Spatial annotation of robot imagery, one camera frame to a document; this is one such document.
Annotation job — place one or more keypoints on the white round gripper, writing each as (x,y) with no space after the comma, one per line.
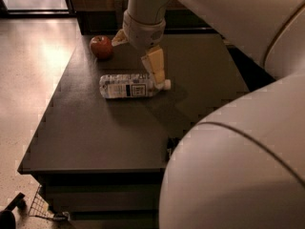
(143,33)

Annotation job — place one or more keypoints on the clear plastic water bottle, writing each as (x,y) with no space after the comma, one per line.
(134,85)

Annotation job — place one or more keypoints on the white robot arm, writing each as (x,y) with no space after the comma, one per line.
(242,166)

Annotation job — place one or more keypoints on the red apple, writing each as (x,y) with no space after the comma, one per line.
(101,47)

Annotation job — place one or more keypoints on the black snack packet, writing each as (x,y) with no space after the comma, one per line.
(170,147)

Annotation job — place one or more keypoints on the grey drawer cabinet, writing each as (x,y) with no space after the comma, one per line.
(102,161)

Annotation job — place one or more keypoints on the black object bottom left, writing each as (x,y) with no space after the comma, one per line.
(7,218)

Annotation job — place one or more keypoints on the white wire basket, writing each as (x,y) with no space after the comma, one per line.
(39,208)

